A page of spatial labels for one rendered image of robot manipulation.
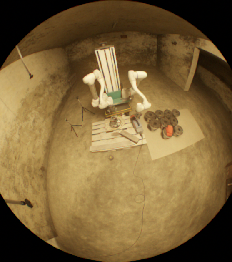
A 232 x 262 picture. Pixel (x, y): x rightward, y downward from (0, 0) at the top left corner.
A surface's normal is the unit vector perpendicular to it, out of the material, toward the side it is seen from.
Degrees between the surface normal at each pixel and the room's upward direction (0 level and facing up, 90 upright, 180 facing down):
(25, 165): 90
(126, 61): 90
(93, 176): 0
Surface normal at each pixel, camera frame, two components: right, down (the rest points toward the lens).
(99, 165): -0.14, -0.51
